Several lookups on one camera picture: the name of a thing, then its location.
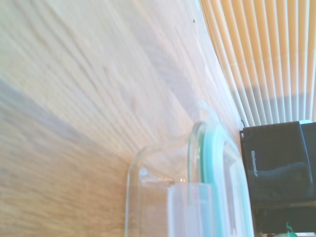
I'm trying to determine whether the clear lid with teal seal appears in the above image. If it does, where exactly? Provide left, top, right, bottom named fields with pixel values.
left=167, top=100, right=255, bottom=237

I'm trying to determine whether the black kitchen appliance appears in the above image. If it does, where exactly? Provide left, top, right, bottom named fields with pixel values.
left=238, top=119, right=316, bottom=235

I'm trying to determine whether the wide beige window blind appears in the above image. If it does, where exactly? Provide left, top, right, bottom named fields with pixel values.
left=198, top=0, right=316, bottom=125

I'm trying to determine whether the clear plastic container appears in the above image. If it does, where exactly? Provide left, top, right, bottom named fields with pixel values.
left=124, top=120, right=207, bottom=237

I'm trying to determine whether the small green object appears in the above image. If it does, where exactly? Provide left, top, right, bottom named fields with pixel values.
left=285, top=221, right=298, bottom=237

